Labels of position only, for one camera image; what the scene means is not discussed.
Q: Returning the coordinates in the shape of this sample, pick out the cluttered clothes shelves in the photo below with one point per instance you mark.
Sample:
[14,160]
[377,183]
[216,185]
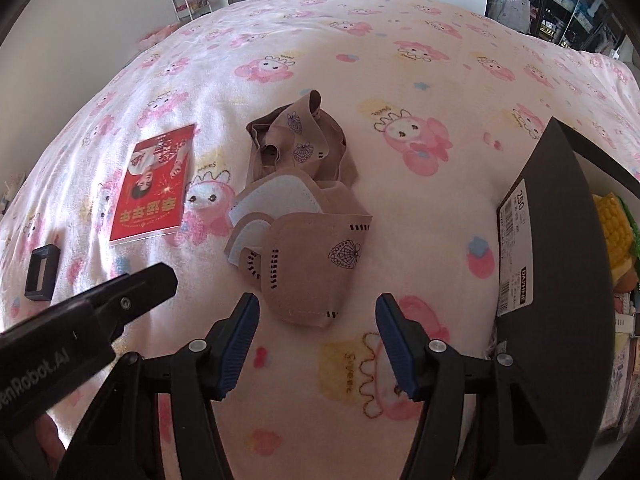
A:
[555,0]

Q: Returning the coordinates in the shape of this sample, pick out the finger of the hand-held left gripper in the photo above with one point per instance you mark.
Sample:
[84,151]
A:
[145,287]

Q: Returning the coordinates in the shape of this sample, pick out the beige printed face mask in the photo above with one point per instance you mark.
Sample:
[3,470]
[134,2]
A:
[280,195]
[295,137]
[310,275]

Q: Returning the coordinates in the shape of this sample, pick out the small black rectangular frame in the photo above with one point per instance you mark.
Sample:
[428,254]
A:
[42,295]

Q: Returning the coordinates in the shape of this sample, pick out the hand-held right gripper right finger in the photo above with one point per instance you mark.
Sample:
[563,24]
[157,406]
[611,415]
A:
[395,347]

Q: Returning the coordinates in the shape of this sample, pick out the blue white beaded pouch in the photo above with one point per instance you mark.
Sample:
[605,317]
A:
[617,385]

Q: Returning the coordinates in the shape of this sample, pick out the white smart watch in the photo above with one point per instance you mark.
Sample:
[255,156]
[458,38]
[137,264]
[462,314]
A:
[631,322]

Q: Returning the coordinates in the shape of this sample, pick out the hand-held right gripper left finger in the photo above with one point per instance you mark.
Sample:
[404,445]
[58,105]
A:
[239,345]

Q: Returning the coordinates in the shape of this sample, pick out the red booklet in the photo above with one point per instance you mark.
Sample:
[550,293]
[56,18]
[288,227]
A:
[150,210]

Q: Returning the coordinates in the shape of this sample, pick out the black cardboard box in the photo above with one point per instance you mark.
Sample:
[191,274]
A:
[555,260]

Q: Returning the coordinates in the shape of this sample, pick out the yellow corn packet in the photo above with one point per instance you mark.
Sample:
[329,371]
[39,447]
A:
[617,225]

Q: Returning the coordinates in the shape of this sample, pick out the pink cartoon printed blanket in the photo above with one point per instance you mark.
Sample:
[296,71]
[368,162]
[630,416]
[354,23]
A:
[450,85]

